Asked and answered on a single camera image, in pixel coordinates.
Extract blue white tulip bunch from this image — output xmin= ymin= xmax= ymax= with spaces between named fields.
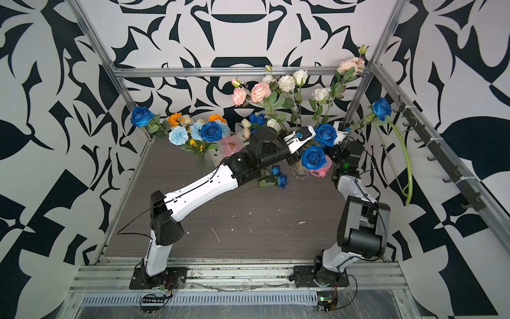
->
xmin=241 ymin=112 xmax=269 ymax=141

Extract blue orange mixed bouquet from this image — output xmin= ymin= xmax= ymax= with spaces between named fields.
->
xmin=130 ymin=106 xmax=232 ymax=157

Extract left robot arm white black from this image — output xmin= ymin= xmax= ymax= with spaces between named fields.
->
xmin=142 ymin=126 xmax=316 ymax=278

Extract controller board with wires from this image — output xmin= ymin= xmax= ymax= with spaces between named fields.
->
xmin=317 ymin=284 xmax=358 ymax=313
xmin=139 ymin=291 xmax=173 ymax=314

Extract yellow ruffled glass vase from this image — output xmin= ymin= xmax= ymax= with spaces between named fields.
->
xmin=292 ymin=159 xmax=310 ymax=179

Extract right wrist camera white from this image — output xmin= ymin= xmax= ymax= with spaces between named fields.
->
xmin=333 ymin=121 xmax=351 ymax=146

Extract clear glass vase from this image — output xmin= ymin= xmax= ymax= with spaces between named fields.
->
xmin=197 ymin=153 xmax=217 ymax=175

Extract single blue rose stem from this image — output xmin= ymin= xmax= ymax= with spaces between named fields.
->
xmin=219 ymin=164 xmax=288 ymax=199

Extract pink alarm clock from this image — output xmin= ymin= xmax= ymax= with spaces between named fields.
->
xmin=310 ymin=156 xmax=332 ymax=178

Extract right controller board with wires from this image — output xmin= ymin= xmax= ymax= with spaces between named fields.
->
xmin=317 ymin=284 xmax=358 ymax=313

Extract blue rose spray stem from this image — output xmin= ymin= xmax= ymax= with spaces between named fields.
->
xmin=347 ymin=98 xmax=393 ymax=131

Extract white rose stems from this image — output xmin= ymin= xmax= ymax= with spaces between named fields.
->
xmin=259 ymin=65 xmax=335 ymax=132

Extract pink rose stem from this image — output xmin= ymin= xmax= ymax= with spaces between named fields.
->
xmin=231 ymin=78 xmax=274 ymax=114
xmin=311 ymin=45 xmax=369 ymax=127

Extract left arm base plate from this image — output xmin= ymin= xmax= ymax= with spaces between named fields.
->
xmin=129 ymin=267 xmax=188 ymax=290

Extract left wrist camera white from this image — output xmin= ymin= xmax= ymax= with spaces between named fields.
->
xmin=284 ymin=126 xmax=316 ymax=154

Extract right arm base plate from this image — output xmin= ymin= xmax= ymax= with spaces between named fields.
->
xmin=288 ymin=266 xmax=349 ymax=288

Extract pink rose stem right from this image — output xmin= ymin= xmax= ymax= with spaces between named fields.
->
xmin=311 ymin=45 xmax=369 ymax=127

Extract black hook rail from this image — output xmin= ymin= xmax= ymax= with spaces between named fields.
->
xmin=398 ymin=95 xmax=487 ymax=212

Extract white plush toy pink shirt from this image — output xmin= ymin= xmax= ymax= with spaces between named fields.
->
xmin=219 ymin=134 xmax=245 ymax=158

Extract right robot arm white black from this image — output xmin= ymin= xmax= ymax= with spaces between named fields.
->
xmin=313 ymin=141 xmax=390 ymax=287

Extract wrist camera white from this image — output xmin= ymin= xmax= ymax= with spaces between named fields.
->
xmin=284 ymin=126 xmax=316 ymax=154
xmin=333 ymin=121 xmax=351 ymax=146

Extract green bent hose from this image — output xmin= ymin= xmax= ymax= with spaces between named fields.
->
xmin=374 ymin=119 xmax=414 ymax=207

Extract pink rose stem left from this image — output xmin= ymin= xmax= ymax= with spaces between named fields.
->
xmin=231 ymin=78 xmax=274 ymax=114

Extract left controller board with wires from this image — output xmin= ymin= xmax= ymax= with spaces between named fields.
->
xmin=139 ymin=291 xmax=173 ymax=314

